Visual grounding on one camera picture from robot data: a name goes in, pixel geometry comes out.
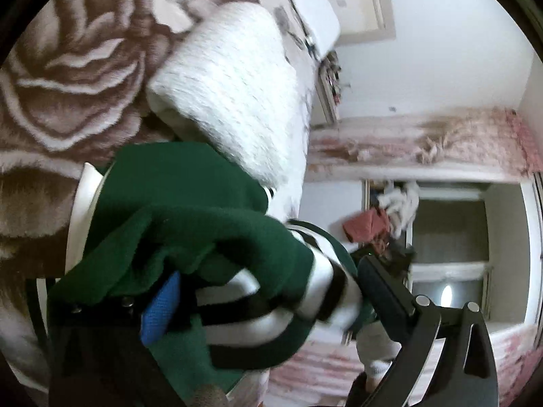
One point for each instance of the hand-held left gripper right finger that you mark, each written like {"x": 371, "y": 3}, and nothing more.
{"x": 382, "y": 301}

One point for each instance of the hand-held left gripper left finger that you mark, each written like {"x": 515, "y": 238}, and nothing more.
{"x": 159, "y": 313}

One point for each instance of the pink red garment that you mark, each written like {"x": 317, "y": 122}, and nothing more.
{"x": 367, "y": 224}

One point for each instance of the white folded knit garment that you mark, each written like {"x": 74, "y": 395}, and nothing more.
{"x": 237, "y": 93}

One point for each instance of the dark cloth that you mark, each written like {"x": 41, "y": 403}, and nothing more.
{"x": 396, "y": 258}

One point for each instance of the floral bed blanket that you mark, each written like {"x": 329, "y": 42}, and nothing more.
{"x": 63, "y": 72}

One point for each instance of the green and white varsity jacket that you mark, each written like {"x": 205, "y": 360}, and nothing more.
{"x": 191, "y": 229}

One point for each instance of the white clothes pile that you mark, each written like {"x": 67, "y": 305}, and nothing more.
{"x": 398, "y": 203}

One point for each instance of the cream bed headboard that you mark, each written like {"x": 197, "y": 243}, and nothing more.
{"x": 360, "y": 0}

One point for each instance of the white pillow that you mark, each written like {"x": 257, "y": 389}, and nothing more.
{"x": 316, "y": 12}

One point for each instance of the pink floral tied curtain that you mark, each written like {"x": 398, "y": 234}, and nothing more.
{"x": 466, "y": 144}

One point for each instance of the white nightstand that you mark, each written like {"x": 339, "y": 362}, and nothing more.
{"x": 328, "y": 112}

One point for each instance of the clutter of small items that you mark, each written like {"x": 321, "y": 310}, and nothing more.
{"x": 333, "y": 76}

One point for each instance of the pink floral loose curtain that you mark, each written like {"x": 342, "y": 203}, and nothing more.
{"x": 314, "y": 369}

